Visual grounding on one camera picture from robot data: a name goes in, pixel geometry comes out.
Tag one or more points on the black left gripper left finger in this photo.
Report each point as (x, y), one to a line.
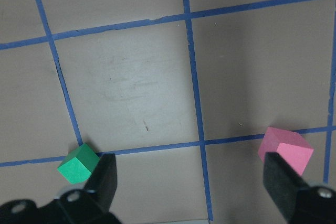
(102, 184)

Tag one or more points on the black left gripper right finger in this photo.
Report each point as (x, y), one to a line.
(282, 184)

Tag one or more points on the green foam cube near left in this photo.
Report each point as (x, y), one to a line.
(79, 164)

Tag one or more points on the pink foam cube centre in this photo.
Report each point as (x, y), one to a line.
(291, 146)

